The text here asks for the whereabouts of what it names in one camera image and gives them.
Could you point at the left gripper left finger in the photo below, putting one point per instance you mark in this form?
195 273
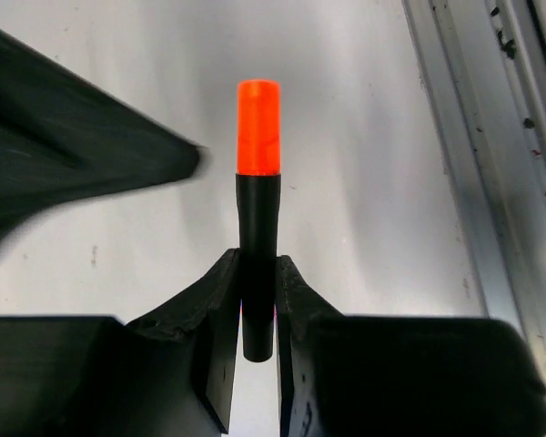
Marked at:
169 372

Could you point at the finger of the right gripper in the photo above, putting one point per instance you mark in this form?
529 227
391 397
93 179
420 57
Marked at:
63 140

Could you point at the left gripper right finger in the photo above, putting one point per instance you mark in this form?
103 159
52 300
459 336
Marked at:
343 375

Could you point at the orange black highlighter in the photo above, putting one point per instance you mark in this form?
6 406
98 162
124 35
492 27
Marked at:
258 186

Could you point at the aluminium table rail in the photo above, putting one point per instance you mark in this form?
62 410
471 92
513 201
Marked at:
485 71

